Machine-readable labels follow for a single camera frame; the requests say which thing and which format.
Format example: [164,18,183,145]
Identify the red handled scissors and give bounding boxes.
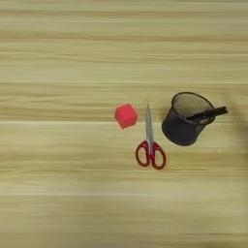
[135,104,168,171]

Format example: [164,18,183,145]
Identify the black mesh pen cup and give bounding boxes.
[161,91,216,147]

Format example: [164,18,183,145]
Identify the black marker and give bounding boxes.
[184,106,230,123]

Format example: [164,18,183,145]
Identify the red cube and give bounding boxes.
[114,103,139,130]

